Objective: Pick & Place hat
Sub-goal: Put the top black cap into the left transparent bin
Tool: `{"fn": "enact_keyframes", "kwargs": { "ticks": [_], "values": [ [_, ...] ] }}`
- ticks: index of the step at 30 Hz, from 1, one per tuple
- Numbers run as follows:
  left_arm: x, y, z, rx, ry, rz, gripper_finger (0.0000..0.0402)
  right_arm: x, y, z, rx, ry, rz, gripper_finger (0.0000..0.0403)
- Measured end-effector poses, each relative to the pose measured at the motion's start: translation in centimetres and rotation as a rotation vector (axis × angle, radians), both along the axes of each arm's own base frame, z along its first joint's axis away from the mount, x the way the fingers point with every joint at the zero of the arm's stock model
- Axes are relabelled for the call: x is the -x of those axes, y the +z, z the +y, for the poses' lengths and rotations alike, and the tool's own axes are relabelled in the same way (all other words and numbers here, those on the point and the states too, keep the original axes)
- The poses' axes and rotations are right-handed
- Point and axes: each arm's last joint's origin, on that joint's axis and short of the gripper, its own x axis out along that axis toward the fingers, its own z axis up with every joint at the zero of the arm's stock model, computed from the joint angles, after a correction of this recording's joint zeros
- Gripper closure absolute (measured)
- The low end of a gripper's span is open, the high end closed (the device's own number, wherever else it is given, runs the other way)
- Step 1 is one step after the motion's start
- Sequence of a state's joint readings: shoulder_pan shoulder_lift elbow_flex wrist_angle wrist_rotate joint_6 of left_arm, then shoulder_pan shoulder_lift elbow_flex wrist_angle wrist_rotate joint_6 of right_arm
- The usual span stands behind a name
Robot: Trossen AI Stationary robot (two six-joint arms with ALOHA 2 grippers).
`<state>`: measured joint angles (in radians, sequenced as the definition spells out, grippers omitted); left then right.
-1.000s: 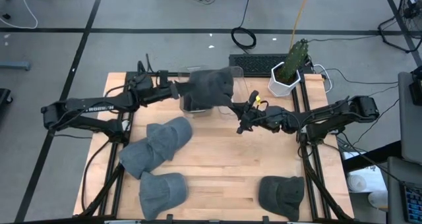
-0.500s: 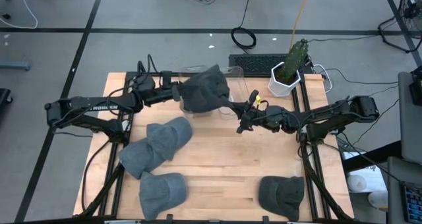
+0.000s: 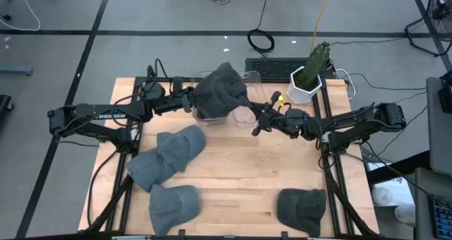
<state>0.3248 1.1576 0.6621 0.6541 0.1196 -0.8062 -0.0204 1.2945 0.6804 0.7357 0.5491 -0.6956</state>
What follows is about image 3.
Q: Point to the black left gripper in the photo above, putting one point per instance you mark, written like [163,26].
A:
[176,99]

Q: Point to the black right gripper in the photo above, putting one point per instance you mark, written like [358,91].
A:
[273,118]

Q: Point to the dark grey denim cap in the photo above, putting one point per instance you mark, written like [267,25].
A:
[219,91]
[303,211]

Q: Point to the blue-grey denim cap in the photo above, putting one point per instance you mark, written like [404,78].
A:
[173,208]
[187,144]
[148,169]

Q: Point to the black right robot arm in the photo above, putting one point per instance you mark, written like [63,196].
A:
[353,120]

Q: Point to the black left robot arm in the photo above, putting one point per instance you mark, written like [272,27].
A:
[106,110]

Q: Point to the clear plastic bin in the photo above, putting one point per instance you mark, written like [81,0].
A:
[212,123]
[254,84]

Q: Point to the white hexagonal plant pot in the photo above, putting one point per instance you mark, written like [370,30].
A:
[295,93]

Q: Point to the green cactus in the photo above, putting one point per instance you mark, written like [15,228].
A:
[316,63]

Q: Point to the white round roll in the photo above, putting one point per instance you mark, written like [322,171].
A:
[404,214]
[382,196]

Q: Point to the grey table foot bar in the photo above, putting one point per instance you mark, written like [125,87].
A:
[16,70]

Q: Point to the grey desk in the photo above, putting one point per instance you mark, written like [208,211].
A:
[422,204]
[439,144]

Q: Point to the black floor fan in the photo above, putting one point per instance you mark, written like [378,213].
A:
[441,14]

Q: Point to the black keyboard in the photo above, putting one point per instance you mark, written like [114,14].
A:
[443,219]

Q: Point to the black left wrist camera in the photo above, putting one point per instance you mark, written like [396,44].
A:
[154,92]

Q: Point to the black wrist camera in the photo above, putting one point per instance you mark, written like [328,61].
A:
[298,117]
[154,92]

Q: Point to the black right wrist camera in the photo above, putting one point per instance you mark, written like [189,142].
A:
[298,117]

